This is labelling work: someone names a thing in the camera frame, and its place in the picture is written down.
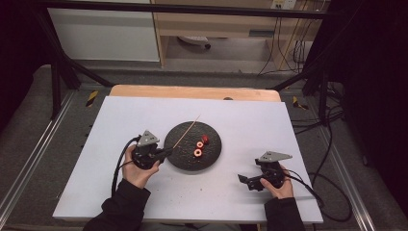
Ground yellow black floor tape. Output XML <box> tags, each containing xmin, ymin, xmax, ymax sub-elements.
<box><xmin>292</xmin><ymin>95</ymin><xmax>309</xmax><ymax>111</ymax></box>
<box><xmin>85</xmin><ymin>90</ymin><xmax>99</xmax><ymax>108</ymax></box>

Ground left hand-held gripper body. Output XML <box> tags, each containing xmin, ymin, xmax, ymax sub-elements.
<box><xmin>131</xmin><ymin>129</ymin><xmax>161</xmax><ymax>170</ymax></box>

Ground dark curtain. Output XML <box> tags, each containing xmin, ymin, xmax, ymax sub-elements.
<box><xmin>0</xmin><ymin>0</ymin><xmax>49</xmax><ymax>129</ymax></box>
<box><xmin>330</xmin><ymin>0</ymin><xmax>408</xmax><ymax>206</ymax></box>

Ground wooden table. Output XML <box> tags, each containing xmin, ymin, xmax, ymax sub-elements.
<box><xmin>109</xmin><ymin>84</ymin><xmax>283</xmax><ymax>103</ymax></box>

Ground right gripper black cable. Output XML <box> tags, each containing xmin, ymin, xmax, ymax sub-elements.
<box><xmin>283</xmin><ymin>167</ymin><xmax>354</xmax><ymax>223</ymax></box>

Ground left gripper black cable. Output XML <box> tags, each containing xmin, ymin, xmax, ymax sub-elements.
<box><xmin>111</xmin><ymin>136</ymin><xmax>142</xmax><ymax>196</ymax></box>

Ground wooden desk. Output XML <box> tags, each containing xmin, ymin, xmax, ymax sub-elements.
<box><xmin>150</xmin><ymin>0</ymin><xmax>328</xmax><ymax>68</ymax></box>

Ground wooden skewer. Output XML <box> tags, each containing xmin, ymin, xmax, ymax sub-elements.
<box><xmin>172</xmin><ymin>115</ymin><xmax>201</xmax><ymax>149</ymax></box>

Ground round black plate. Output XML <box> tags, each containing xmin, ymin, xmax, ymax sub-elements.
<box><xmin>163</xmin><ymin>120</ymin><xmax>223</xmax><ymax>172</ymax></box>

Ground person's left hand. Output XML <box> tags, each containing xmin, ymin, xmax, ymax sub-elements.
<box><xmin>121</xmin><ymin>145</ymin><xmax>162</xmax><ymax>190</ymax></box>

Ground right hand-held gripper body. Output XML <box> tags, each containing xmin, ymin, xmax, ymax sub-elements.
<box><xmin>258</xmin><ymin>151</ymin><xmax>293</xmax><ymax>189</ymax></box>

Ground black metal stand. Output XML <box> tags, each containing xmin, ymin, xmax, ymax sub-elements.
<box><xmin>270</xmin><ymin>9</ymin><xmax>347</xmax><ymax>123</ymax></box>
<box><xmin>32</xmin><ymin>9</ymin><xmax>115</xmax><ymax>119</ymax></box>

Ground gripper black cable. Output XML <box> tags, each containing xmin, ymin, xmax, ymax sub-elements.
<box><xmin>111</xmin><ymin>136</ymin><xmax>142</xmax><ymax>196</ymax></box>
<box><xmin>283</xmin><ymin>167</ymin><xmax>354</xmax><ymax>223</ymax></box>

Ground wall socket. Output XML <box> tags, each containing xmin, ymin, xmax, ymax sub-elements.
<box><xmin>270</xmin><ymin>0</ymin><xmax>297</xmax><ymax>10</ymax></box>

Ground hanging black cables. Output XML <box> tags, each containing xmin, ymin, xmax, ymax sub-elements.
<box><xmin>258</xmin><ymin>15</ymin><xmax>309</xmax><ymax>76</ymax></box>

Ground white power strip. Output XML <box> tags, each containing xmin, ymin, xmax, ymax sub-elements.
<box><xmin>177</xmin><ymin>36</ymin><xmax>212</xmax><ymax>50</ymax></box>

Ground black floor cables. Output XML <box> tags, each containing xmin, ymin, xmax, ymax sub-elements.
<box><xmin>290</xmin><ymin>105</ymin><xmax>345</xmax><ymax>136</ymax></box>

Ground black frame crossbar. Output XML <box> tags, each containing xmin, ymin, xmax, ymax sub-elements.
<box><xmin>32</xmin><ymin>1</ymin><xmax>347</xmax><ymax>19</ymax></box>

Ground person's right hand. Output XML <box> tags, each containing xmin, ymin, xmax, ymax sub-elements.
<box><xmin>259</xmin><ymin>167</ymin><xmax>294</xmax><ymax>200</ymax></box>

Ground aluminium floor rail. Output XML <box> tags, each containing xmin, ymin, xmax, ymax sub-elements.
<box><xmin>317</xmin><ymin>124</ymin><xmax>376</xmax><ymax>231</ymax></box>
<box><xmin>0</xmin><ymin>90</ymin><xmax>76</xmax><ymax>219</ymax></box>

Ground white cabinet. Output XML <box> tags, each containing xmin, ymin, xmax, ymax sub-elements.
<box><xmin>47</xmin><ymin>0</ymin><xmax>161</xmax><ymax>63</ymax></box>

